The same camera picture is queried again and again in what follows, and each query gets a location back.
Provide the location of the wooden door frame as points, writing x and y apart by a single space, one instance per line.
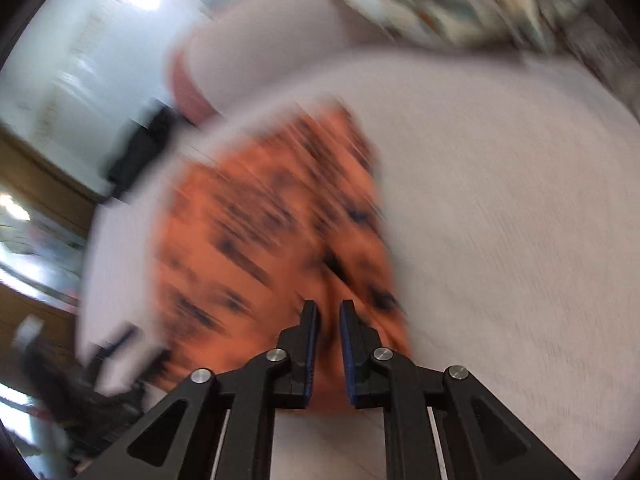
45 185

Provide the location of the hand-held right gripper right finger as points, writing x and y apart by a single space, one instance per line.
348 355

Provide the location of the black cloth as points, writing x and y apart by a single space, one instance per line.
145 155

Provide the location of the orange black-printed garment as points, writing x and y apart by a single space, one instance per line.
260 240

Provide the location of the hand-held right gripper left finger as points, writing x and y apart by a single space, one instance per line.
312 355

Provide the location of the pink pillow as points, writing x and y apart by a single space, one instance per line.
260 50

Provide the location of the beige printed blanket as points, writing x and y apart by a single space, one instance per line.
450 5

